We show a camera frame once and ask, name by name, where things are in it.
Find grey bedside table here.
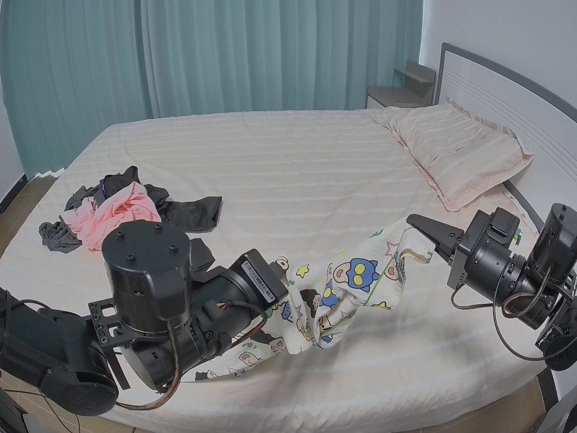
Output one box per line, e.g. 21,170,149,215
366,59,437,109

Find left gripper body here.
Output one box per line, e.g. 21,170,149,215
191,250,289,364

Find white printed pyjama top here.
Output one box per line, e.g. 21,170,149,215
194,218,435,380

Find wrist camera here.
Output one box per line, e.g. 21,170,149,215
489,211,524,249
189,237,226,283

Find blue-green curtain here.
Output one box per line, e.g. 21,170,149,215
0,0,149,179
140,0,429,118

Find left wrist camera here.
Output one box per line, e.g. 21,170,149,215
189,237,226,283

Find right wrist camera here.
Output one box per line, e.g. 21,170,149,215
489,211,524,249

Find black cable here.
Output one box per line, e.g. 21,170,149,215
451,287,548,363
115,302,271,411

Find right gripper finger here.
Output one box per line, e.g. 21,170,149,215
430,241,456,266
407,215,464,247

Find pink striped pillow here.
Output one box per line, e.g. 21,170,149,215
372,99,535,212

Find pile of clothes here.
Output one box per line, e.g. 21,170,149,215
38,166,223,252

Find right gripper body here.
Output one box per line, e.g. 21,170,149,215
447,211,526,303

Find bed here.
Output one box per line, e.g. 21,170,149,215
0,42,577,429

